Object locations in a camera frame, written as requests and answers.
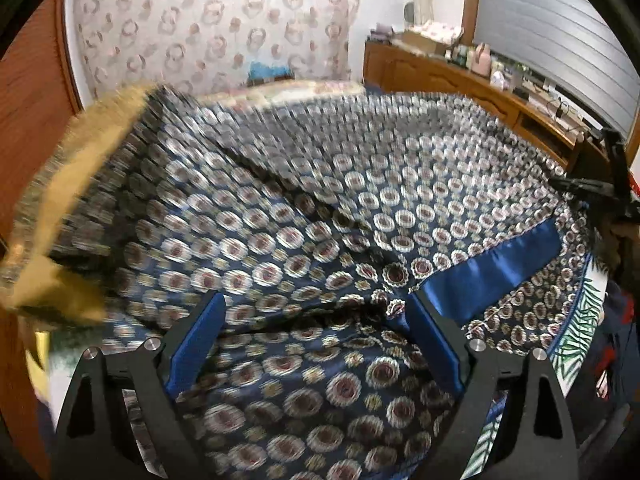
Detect cardboard box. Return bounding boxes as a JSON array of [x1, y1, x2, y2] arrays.
[[400, 30, 451, 56]]

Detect pink circle-print curtain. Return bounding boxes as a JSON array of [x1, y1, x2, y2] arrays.
[[65, 0, 363, 106]]

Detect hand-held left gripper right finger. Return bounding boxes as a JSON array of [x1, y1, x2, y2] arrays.
[[406, 290, 581, 480]]

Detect blue cloth bundle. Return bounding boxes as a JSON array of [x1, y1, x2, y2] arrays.
[[247, 61, 293, 86]]

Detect grey window blind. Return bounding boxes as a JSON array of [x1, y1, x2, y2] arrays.
[[472, 0, 640, 131]]

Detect golden brown cushion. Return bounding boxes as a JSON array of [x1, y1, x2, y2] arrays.
[[0, 82, 161, 341]]

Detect wooden sideboard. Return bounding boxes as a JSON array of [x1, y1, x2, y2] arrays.
[[362, 40, 601, 171]]

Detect pink bottle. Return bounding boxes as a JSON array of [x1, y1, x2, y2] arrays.
[[472, 42, 493, 77]]

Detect wooden window frame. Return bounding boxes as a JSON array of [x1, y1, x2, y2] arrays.
[[462, 0, 483, 46]]

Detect person's dark printed clothing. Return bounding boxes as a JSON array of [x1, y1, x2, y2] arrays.
[[575, 280, 640, 441]]

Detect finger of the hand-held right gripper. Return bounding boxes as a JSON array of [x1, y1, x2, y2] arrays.
[[549, 175, 608, 200]]

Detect palm leaf printed sheet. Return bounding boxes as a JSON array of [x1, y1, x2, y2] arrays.
[[462, 255, 608, 480]]

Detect floral blanket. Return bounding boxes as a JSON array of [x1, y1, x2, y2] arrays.
[[200, 79, 368, 106]]

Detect navy circle-print pajama top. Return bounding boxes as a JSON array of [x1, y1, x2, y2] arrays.
[[30, 85, 608, 480]]

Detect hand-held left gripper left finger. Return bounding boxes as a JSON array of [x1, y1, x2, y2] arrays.
[[52, 291, 228, 480]]

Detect floral cloth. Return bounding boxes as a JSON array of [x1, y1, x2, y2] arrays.
[[417, 20, 466, 43]]

